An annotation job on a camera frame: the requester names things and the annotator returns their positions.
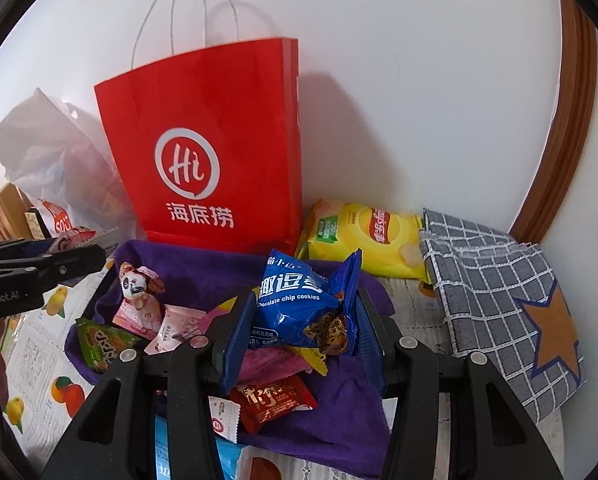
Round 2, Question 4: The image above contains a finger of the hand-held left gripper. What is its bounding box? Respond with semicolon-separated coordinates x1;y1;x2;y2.
0;245;107;286
0;239;54;263

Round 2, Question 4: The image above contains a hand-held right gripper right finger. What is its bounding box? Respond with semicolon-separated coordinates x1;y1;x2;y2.
356;287;564;480

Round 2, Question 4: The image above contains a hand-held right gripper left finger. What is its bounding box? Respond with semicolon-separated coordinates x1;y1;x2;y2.
41;290;258;480

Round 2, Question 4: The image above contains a pink and yellow snack packet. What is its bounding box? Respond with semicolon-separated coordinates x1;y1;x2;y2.
203;296;330;386

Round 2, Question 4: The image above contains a panda face snack packet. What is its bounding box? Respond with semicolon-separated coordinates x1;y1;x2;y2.
113;261;166;341

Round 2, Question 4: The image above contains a small white red snack packet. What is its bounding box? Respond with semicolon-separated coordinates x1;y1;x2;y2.
209;396;242;443

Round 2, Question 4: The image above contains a blue cookie packet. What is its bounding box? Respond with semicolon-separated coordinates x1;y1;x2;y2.
249;248;363;358

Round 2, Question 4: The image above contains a green snack packet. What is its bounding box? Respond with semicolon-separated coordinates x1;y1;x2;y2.
75;317;147;373

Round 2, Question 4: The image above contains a patterned cardboard box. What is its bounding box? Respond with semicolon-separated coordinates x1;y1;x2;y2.
24;207;54;241

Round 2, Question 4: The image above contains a wooden headboard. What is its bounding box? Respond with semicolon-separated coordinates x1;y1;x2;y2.
0;182;34;241

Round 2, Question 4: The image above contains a fruit print tablecloth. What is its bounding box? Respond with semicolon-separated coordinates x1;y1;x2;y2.
1;255;564;480

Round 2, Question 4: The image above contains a purple towel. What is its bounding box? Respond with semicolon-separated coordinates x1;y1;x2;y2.
65;239;404;478

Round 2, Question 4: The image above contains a white plastic bag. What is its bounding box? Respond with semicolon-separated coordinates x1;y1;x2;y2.
0;87;140;251

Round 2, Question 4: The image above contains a blue tissue pack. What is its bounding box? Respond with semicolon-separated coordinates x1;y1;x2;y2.
154;412;252;480

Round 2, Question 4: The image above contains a yellow chip bag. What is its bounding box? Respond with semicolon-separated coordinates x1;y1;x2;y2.
295;199;432;283

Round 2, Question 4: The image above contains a grey checked folded cloth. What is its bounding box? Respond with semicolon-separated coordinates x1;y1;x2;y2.
419;207;587;423

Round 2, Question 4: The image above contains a red paper bag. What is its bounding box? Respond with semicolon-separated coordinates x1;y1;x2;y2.
94;0;302;256

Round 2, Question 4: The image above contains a brown wooden door frame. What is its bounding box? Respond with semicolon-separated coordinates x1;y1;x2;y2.
509;0;598;246

